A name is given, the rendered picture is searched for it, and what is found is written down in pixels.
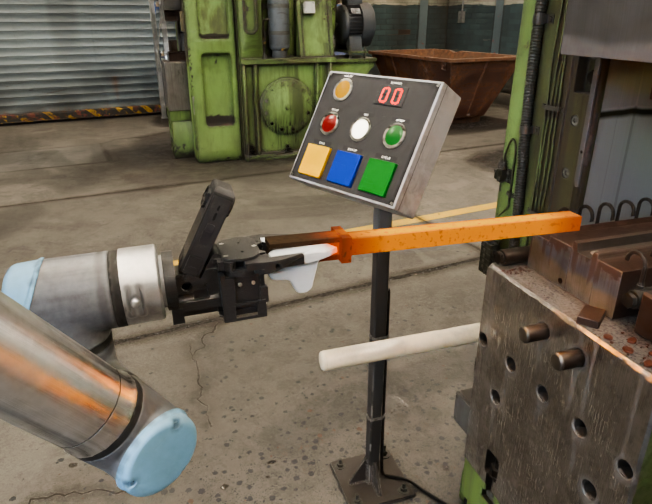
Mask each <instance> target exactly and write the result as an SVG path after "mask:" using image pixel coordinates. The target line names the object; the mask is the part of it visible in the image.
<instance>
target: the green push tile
mask: <svg viewBox="0 0 652 504"><path fill-rule="evenodd" d="M397 166H398V164H396V163H392V162H388V161H384V160H379V159H375V158H370V159H369V161H368V164H367V166H366V169H365V171H364V174H363V176H362V179H361V181H360V184H359V186H358V190H360V191H362V192H365V193H369V194H372V195H376V196H379V197H382V198H385V197H386V194H387V191H388V189H389V186H390V184H391V181H392V179H393V176H394V174H395V171H396V169H397Z"/></svg>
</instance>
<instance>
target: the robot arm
mask: <svg viewBox="0 0 652 504"><path fill-rule="evenodd" d="M234 203H235V195H234V192H233V188H232V185H230V184H228V183H225V182H223V181H220V180H218V179H213V180H212V182H211V184H210V185H208V186H207V188H206V190H205V192H204V194H203V196H202V199H201V204H200V206H201V207H200V209H199V212H198V214H197V216H196V218H195V221H194V223H193V225H192V228H191V230H190V232H189V234H188V237H187V239H186V241H185V244H184V246H183V248H182V251H181V253H180V255H179V258H178V265H173V258H172V252H171V250H168V251H161V252H160V253H161V255H158V253H157V248H156V246H155V245H154V244H150V245H142V246H134V247H127V248H119V249H118V250H110V251H101V252H94V253H86V254H78V255H71V256H63V257H55V258H48V259H44V257H41V258H39V259H38V260H33V261H27V262H22V263H17V264H14V265H12V266H11V267H10V268H9V269H8V270H7V272H6V274H5V276H4V279H3V283H2V291H0V419H1V420H3V421H5V422H7V423H9V424H11V425H13V426H15V427H18V428H20V429H22V430H24V431H26V432H28V433H30V434H32V435H35V436H37V437H39V438H41V439H43V440H45V441H47V442H50V443H52V444H54V445H56V446H58V447H60V448H62V449H63V450H64V451H65V452H66V453H67V454H69V455H71V456H73V457H75V458H77V459H79V460H81V461H83V462H85V463H87V464H90V465H92V466H94V467H96V468H98V469H100V470H103V471H104V472H106V473H107V474H109V475H110V476H111V477H112V478H114V480H115V481H116V484H117V486H118V487H119V488H120V489H121V490H124V491H126V492H127V493H129V494H130V495H132V496H136V497H145V496H150V495H153V494H155V493H158V492H159V491H161V490H163V489H165V488H166V487H167V486H169V485H170V484H171V483H172V482H173V481H175V480H176V479H177V478H178V476H179V475H180V474H181V472H182V471H183V470H184V469H185V467H186V465H188V463H189V461H190V459H191V457H192V455H193V453H194V450H195V447H196V442H197V431H196V427H195V425H194V423H193V421H192V420H191V419H190V418H189V417H188V416H187V414H186V412H185V411H184V410H182V409H179V408H177V407H175V406H174V405H173V404H172V403H170V402H169V401H168V400H167V399H165V398H164V397H163V396H161V395H160V394H159V393H158V392H156V391H155V390H154V389H153V388H151V387H150V386H149V385H147V384H146V383H145V382H144V381H142V380H141V379H140V378H139V377H137V376H136V375H135V374H133V373H132V372H131V371H130V370H128V369H127V368H126V367H125V366H123V365H122V364H121V363H120V362H119V361H118V359H117V355H116V350H115V345H114V340H113V335H112V331H111V329H113V328H119V327H125V326H129V325H133V324H140V323H146V322H152V321H158V320H164V319H165V318H166V309H165V308H166V307H168V309H169V311H170V310H172V317H173V324H174V325H176V324H182V323H185V318H184V317H185V316H191V315H197V314H203V313H209V312H215V311H218V312H219V316H220V317H223V318H224V321H225V323H230V322H235V321H241V320H247V319H253V318H259V317H265V316H267V305H266V304H267V303H266V302H269V296H268V286H267V284H266V283H265V280H264V274H268V276H269V277H270V278H271V279H272V280H289V281H290V282H291V284H292V286H293V287H294V289H295V290H296V291H297V292H298V293H305V292H307V291H309V290H310V289H311V287H312V285H313V281H314V277H315V273H316V269H317V264H318V262H319V260H321V259H324V258H327V257H329V256H331V255H333V254H335V253H337V247H335V246H332V245H330V244H317V245H307V246H297V247H287V248H277V249H272V250H271V251H270V252H269V253H268V254H267V247H266V243H265V237H268V236H279V235H289V234H257V235H250V236H245V237H233V238H230V239H224V240H221V241H219V242H217V244H214V243H215V241H216V238H217V236H218V234H219V232H220V230H221V227H222V225H223V223H224V221H225V219H226V217H228V216H229V214H230V212H231V210H232V208H233V205H234ZM253 312H258V314H254V315H248V316H242V317H237V318H236V315H241V314H247V313H253Z"/></svg>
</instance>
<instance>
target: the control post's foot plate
mask: <svg viewBox="0 0 652 504"><path fill-rule="evenodd" d="M329 466H330V468H331V470H332V474H333V476H334V478H335V479H336V480H337V483H338V488H339V490H340V492H341V493H342V494H343V496H344V498H345V500H346V503H347V504H392V503H398V502H403V501H405V500H408V499H410V498H415V497H416V496H417V495H416V493H415V491H414V489H413V488H412V487H411V486H410V485H409V482H407V481H405V480H401V479H396V478H390V477H384V476H383V475H382V474H381V472H380V466H379V473H378V468H377V463H376V462H373V463H372V467H371V468H372V471H371V473H372V474H371V482H370V483H369V482H368V481H367V477H368V476H367V475H368V460H367V458H366V459H365V454H363V455H358V456H354V457H350V458H346V459H342V458H339V460H336V461H333V462H331V463H330V465H329ZM383 471H384V473H386V474H390V475H397V476H402V477H404V475H403V473H402V472H401V470H400V468H399V467H398V465H397V463H396V462H395V460H394V458H393V457H392V455H391V453H390V451H389V450H388V449H386V444H385V443H384V450H383Z"/></svg>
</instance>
